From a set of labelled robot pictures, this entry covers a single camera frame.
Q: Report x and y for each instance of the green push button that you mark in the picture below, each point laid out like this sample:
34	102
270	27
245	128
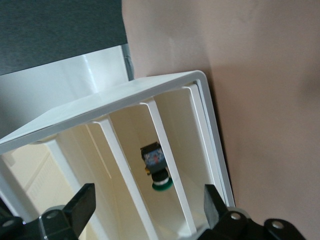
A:
155	160

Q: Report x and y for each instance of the white plastic drawer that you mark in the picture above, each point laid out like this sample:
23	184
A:
203	125
155	125
62	165

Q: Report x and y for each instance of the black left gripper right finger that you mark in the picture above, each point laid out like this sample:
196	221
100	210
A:
215	207

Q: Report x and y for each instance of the brown table mat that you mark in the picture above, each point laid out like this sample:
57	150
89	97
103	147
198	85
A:
262	100

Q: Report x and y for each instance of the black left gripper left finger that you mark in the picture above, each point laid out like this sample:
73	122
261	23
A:
80	207

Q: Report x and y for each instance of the white drawer cabinet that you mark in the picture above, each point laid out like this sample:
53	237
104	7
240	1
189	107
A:
100	100

